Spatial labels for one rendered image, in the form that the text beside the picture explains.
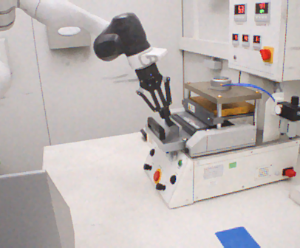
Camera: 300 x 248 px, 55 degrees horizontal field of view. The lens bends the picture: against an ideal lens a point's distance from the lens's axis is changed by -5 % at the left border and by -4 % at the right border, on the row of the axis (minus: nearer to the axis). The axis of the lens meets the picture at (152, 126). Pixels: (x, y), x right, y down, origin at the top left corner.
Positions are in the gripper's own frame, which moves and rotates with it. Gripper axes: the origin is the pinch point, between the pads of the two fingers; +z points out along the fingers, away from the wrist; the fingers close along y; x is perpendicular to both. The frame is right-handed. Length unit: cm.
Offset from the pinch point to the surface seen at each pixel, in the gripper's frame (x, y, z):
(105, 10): -144, -16, -41
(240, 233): 35.8, -0.4, 29.8
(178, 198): 16.6, 10.2, 21.7
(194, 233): 30.7, 11.6, 25.3
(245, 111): 9.4, -25.7, 8.0
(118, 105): -145, 7, 34
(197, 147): 15.9, -2.6, 7.7
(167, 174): 6.0, 9.1, 17.8
